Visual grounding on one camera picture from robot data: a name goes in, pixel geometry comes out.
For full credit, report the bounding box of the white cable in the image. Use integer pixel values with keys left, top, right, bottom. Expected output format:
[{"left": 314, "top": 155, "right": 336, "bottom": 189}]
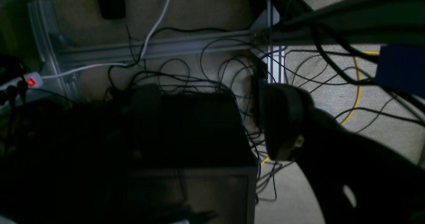
[{"left": 42, "top": 0, "right": 183, "bottom": 80}]

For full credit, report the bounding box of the aluminium frame rail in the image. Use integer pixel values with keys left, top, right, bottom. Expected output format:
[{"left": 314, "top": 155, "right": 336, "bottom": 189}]
[{"left": 28, "top": 0, "right": 289, "bottom": 100}]

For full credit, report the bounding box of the blue box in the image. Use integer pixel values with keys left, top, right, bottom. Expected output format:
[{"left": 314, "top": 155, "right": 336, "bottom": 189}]
[{"left": 375, "top": 45, "right": 425, "bottom": 99}]

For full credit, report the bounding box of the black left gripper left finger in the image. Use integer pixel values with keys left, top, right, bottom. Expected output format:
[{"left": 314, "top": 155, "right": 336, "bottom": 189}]
[{"left": 126, "top": 83, "right": 161, "bottom": 161}]

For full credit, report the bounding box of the white power strip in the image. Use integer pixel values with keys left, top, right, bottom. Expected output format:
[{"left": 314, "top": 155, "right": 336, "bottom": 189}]
[{"left": 1, "top": 72, "right": 44, "bottom": 105}]

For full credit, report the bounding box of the black computer tower case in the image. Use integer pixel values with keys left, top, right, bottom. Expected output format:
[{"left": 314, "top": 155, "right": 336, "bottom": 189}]
[{"left": 1, "top": 94, "right": 258, "bottom": 224}]

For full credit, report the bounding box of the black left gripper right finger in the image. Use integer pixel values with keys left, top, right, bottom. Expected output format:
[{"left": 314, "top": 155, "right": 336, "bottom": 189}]
[{"left": 262, "top": 83, "right": 425, "bottom": 224}]

